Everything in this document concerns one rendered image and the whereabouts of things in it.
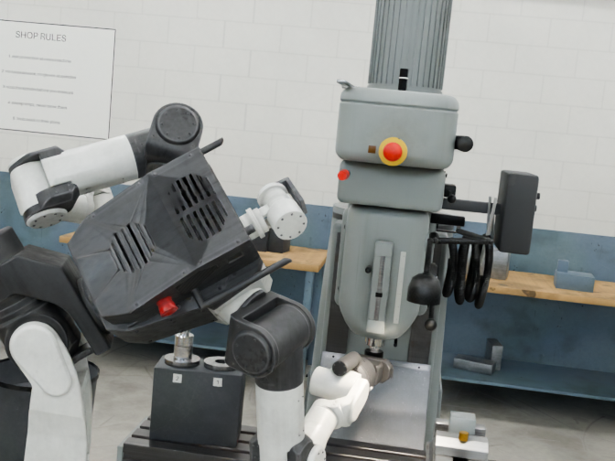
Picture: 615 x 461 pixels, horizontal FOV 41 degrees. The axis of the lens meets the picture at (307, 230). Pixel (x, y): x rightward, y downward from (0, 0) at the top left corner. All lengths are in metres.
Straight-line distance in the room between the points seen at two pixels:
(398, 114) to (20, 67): 5.37
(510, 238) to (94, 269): 1.16
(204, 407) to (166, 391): 0.10
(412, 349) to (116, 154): 1.17
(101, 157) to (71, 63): 5.16
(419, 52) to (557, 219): 4.25
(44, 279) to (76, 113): 5.22
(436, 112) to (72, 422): 0.95
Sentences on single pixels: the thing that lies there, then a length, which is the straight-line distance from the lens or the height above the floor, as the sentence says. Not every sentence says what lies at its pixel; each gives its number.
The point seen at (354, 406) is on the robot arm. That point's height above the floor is 1.22.
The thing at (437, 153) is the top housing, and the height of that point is 1.77.
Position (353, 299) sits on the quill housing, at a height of 1.40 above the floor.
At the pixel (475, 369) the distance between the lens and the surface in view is 5.85.
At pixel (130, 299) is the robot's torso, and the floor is 1.48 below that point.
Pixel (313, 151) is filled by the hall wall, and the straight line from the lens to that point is 6.25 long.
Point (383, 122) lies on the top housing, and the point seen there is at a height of 1.82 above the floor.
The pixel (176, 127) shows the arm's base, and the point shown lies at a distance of 1.60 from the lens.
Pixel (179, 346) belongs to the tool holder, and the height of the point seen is 1.22.
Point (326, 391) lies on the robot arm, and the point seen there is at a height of 1.23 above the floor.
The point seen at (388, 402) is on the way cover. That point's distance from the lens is 2.43.
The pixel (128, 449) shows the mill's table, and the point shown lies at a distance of 2.15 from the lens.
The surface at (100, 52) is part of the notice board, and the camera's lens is 6.68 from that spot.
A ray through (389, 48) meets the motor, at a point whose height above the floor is 2.01.
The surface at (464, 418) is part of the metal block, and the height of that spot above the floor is 1.13.
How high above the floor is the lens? 1.80
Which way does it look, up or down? 7 degrees down
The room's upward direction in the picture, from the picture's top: 5 degrees clockwise
